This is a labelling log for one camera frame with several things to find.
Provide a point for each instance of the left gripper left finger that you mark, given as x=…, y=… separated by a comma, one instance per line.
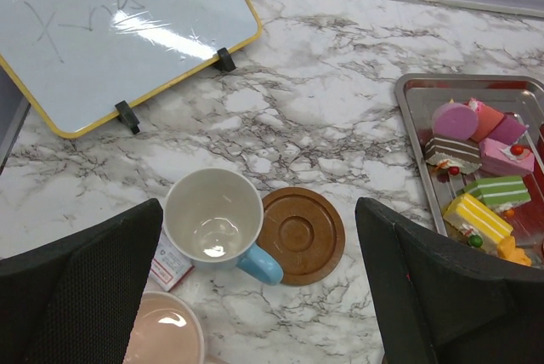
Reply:
x=75, y=300

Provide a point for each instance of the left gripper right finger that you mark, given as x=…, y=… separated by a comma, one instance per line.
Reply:
x=440, y=301

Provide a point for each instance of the brown wooden coaster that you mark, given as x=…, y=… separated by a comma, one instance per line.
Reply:
x=304, y=233

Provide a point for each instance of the white mug blue handle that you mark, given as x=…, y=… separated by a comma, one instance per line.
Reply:
x=214, y=216

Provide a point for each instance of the purple round cake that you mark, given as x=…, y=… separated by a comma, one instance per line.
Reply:
x=455, y=120

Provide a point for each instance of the stainless steel tray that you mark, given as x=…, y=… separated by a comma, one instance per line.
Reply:
x=419, y=95

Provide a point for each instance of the small tea bag packet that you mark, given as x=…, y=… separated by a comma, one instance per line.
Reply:
x=169, y=266

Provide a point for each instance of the yellow layered cake slice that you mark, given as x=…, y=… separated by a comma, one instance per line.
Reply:
x=472, y=218

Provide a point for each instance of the orange fish-shaped pastry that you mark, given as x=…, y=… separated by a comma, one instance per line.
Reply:
x=507, y=250

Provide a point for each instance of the pink mug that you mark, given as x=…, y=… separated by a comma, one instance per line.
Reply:
x=166, y=330

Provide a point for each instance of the green layered cake slice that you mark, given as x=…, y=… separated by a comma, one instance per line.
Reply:
x=499, y=194

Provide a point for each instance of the brown layered cake slice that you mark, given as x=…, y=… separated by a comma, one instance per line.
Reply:
x=445, y=152

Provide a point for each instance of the pink cake with cherry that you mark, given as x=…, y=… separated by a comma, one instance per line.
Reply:
x=505, y=160

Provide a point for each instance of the orange-red cake block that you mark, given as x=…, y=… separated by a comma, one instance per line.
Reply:
x=488, y=119

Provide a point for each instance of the whiteboard with yellow frame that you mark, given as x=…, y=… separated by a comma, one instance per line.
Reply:
x=76, y=60

